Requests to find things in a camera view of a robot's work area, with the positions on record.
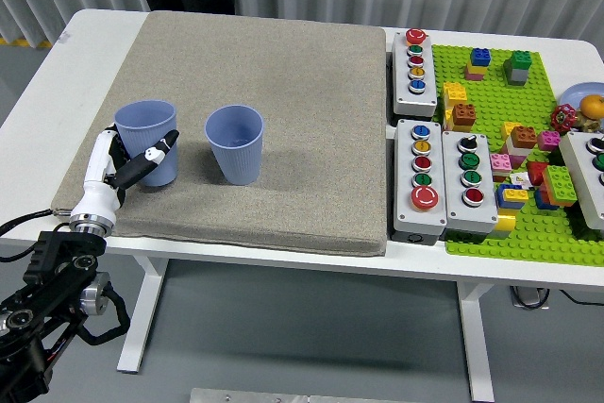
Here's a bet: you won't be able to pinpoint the blue yellow pink brick stack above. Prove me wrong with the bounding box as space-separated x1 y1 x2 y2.
464 47 492 82

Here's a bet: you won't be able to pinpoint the light pink toy brick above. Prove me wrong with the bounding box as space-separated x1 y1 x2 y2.
489 152 513 182

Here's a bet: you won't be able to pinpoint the grey button box, green buttons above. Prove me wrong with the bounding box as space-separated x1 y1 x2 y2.
559 131 604 234

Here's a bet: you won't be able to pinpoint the magenta toy brick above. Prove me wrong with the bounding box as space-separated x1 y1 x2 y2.
537 130 562 152

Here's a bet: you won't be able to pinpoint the light blue plate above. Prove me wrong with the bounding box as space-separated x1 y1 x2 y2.
561 82 604 116

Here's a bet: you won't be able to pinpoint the grey-brown fabric mat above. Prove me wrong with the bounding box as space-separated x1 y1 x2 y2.
50 9 389 257

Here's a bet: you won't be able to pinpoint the black floor cable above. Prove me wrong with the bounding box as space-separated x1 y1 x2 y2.
561 289 604 305

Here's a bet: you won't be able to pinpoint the green grey brick stack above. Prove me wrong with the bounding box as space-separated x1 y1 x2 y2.
502 50 533 88

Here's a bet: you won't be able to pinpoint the brown white yellow brick stack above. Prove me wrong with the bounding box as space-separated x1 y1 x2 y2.
500 122 539 159

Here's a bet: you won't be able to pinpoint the grey box, small red stop button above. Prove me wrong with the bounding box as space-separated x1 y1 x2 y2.
391 28 439 117

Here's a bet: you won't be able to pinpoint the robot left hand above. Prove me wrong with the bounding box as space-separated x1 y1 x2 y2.
70 126 181 230

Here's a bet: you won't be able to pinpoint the orange fruit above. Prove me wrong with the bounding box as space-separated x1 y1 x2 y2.
579 94 604 119

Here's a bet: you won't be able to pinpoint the red valve wheel toy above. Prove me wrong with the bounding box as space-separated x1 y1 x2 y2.
550 104 578 133

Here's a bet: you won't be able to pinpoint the yellow round toy brick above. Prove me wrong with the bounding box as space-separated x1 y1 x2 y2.
493 208 518 240

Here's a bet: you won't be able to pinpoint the yellow on blue brick stack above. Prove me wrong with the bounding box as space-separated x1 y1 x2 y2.
495 183 529 210

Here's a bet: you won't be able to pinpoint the grey box, large red stop button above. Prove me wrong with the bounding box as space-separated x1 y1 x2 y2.
393 118 448 246

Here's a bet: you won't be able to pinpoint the green red blue brick stack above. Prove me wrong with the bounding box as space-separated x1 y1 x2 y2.
535 164 579 210

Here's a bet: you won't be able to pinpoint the green studded baseplate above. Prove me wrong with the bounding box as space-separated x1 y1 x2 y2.
431 42 604 266

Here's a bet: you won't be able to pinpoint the brown toy item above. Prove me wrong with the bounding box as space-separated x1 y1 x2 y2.
573 115 604 134

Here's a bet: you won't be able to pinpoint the grey box with selector switch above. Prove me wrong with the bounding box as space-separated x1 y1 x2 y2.
441 129 500 236

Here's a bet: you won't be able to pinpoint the brown on yellow brick stack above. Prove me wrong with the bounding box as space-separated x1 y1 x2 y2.
445 103 478 133

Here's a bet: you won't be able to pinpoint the white table leg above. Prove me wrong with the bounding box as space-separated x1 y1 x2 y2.
116 254 170 374
456 279 495 403

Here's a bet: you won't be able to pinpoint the blue ribbed plastic cup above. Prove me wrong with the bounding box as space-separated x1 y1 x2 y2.
204 105 265 186
113 99 179 188

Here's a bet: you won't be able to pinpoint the red toy brick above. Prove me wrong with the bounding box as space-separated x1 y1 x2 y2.
526 160 551 187

